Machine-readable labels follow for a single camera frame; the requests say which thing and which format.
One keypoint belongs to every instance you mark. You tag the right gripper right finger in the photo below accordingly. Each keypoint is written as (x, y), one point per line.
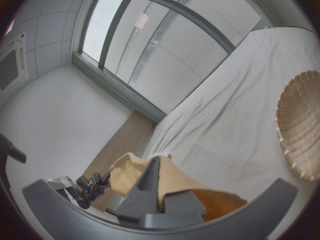
(185, 204)

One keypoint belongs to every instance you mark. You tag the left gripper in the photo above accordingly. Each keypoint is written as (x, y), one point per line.
(103, 184)

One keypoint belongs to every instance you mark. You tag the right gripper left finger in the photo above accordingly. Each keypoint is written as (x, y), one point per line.
(142, 196)

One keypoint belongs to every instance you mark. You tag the tan shorts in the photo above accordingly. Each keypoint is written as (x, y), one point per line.
(180, 179)

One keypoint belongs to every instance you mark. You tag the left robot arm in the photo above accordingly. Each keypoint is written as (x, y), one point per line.
(61, 181)

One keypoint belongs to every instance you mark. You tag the white garment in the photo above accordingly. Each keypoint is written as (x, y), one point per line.
(156, 155)

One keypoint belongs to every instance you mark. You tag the bed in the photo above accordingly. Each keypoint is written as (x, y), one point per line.
(225, 109)

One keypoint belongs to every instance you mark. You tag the round woven basket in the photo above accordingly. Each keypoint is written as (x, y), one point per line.
(300, 124)

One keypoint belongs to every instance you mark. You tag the blue-green curtain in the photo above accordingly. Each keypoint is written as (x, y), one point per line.
(112, 89)
(273, 7)

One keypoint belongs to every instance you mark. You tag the window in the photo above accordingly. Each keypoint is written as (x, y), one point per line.
(113, 34)

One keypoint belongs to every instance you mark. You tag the white ceiling air vent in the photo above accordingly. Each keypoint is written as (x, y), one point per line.
(12, 66)

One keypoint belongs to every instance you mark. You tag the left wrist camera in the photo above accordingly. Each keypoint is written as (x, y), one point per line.
(96, 177)

